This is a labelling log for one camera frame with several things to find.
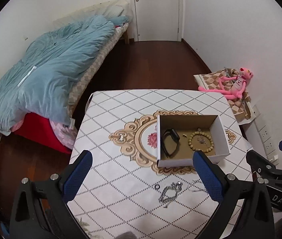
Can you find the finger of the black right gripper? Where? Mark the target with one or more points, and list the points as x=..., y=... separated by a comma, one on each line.
x=256, y=217

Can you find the white power strip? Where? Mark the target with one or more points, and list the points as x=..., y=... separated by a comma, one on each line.
x=265, y=136

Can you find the white cardboard box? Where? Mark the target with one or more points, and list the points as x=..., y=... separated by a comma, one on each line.
x=205, y=133

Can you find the pink panther plush toy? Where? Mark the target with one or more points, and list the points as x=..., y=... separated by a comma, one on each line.
x=231, y=86

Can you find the teal duvet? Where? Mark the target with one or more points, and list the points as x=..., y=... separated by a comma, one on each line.
x=40, y=82

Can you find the checkered beige cushion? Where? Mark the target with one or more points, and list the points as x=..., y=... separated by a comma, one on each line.
x=241, y=109

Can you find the red bed sheet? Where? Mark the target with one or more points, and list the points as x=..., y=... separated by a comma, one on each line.
x=38, y=129

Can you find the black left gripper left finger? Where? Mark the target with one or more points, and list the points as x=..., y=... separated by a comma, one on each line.
x=40, y=208

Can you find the white door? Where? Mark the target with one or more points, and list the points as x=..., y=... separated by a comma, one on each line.
x=157, y=20

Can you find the dark fuzzy stool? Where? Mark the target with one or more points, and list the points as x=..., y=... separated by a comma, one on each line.
x=126, y=235

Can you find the patterned white tablecloth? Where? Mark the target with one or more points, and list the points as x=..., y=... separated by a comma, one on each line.
x=124, y=189

